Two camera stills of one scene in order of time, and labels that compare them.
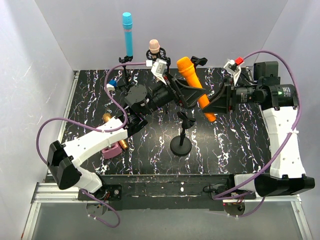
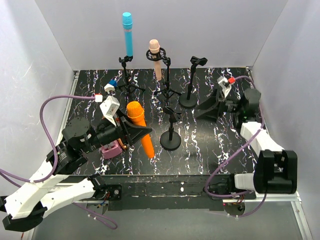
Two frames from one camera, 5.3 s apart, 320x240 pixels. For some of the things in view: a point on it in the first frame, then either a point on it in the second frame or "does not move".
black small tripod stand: (160, 55) does not move
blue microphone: (127, 23) does not move
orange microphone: (187, 68) → (135, 112)
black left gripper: (175, 89) → (122, 131)
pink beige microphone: (154, 46) does not move
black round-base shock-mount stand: (181, 146) → (170, 140)
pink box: (112, 150) does not move
